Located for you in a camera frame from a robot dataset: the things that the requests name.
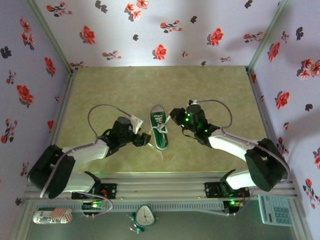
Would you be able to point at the green canvas sneaker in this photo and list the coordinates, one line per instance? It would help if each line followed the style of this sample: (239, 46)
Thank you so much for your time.
(160, 142)

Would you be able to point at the white shoelace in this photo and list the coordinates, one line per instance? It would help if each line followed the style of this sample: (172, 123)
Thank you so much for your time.
(160, 128)

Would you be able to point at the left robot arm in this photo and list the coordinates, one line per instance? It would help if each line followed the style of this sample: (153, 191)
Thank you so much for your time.
(85, 152)

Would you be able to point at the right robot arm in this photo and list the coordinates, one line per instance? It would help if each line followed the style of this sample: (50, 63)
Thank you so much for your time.
(230, 145)

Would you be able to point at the teal alarm clock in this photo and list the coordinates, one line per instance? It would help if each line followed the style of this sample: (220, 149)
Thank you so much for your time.
(145, 216)

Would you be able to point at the striped printed tin can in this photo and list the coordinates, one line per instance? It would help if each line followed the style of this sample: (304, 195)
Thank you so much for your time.
(52, 216)

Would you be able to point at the light blue calculator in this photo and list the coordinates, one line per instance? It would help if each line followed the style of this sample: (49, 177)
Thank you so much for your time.
(275, 211)

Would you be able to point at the aluminium rail frame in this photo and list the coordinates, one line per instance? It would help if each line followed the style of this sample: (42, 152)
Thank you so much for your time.
(160, 186)

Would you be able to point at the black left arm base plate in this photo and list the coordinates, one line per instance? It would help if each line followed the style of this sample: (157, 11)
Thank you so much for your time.
(110, 191)

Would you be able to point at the aluminium side rail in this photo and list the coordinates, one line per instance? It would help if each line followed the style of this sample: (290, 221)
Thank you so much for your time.
(61, 112)
(263, 112)

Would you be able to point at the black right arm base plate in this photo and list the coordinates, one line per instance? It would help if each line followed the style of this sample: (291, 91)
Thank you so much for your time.
(212, 190)

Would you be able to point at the aluminium corner post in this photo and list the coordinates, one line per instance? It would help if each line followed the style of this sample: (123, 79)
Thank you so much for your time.
(267, 37)
(53, 37)

